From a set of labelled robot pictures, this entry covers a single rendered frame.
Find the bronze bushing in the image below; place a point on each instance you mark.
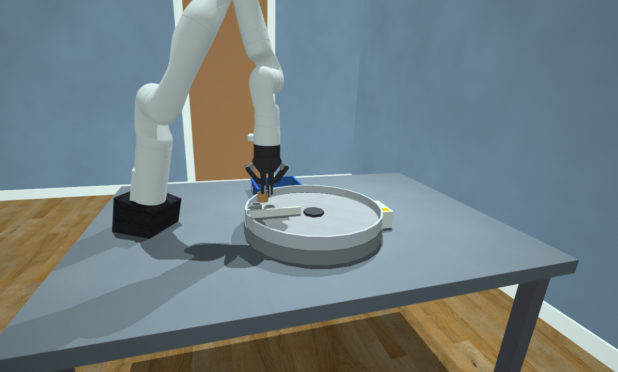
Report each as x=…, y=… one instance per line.
x=262, y=198

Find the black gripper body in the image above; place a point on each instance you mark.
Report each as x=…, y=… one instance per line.
x=266, y=154

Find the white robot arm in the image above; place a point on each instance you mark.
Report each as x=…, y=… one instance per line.
x=158, y=105

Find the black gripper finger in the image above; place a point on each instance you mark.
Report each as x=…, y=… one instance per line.
x=277, y=178
x=249, y=168

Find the blue open crate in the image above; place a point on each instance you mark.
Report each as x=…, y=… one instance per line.
x=285, y=181

